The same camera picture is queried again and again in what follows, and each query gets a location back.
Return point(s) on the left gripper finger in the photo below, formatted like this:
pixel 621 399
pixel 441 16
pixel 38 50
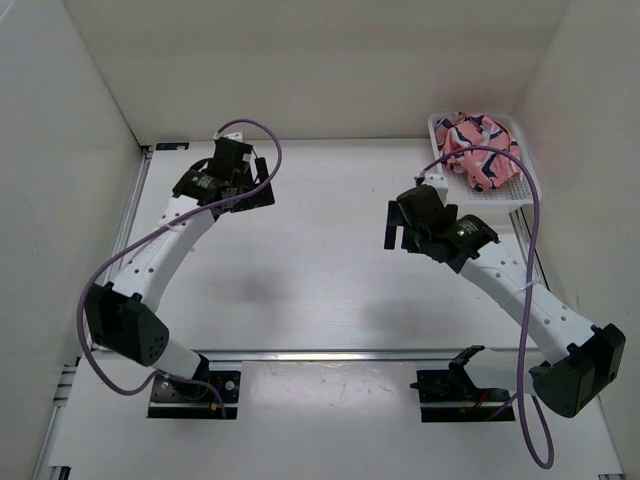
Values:
pixel 263 198
pixel 261 172

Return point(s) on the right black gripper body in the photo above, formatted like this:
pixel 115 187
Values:
pixel 416 241

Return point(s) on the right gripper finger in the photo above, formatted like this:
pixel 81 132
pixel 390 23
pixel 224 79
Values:
pixel 397 236
pixel 395 216

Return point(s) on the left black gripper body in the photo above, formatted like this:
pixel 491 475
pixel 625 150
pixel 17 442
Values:
pixel 243 184

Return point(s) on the pink shark print shorts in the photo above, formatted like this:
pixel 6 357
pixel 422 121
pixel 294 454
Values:
pixel 473 138

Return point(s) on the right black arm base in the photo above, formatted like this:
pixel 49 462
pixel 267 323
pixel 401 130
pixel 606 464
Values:
pixel 450 396

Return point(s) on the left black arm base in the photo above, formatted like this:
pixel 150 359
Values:
pixel 173 400

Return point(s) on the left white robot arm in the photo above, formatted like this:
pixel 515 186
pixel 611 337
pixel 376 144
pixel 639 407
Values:
pixel 121 314

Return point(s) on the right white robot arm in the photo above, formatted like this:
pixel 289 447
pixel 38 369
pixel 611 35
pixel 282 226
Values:
pixel 577 359

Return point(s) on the small dark label sticker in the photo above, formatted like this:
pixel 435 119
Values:
pixel 172 146

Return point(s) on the white plastic mesh basket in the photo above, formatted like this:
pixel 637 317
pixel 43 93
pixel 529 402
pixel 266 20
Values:
pixel 512 196

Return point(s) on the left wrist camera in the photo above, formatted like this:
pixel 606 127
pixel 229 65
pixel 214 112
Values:
pixel 230 152

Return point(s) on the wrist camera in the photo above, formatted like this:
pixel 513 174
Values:
pixel 230 152
pixel 421 206

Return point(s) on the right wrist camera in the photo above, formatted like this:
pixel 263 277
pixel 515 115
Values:
pixel 421 206

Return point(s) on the aluminium right side rail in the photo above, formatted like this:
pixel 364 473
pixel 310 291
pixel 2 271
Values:
pixel 523 232

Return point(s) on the aluminium rail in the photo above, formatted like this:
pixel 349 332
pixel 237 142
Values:
pixel 330 356
pixel 523 232
pixel 43 469

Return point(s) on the aluminium front rail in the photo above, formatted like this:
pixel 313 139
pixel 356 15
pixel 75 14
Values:
pixel 330 356

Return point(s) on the aluminium left side rail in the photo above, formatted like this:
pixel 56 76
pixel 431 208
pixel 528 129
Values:
pixel 43 469

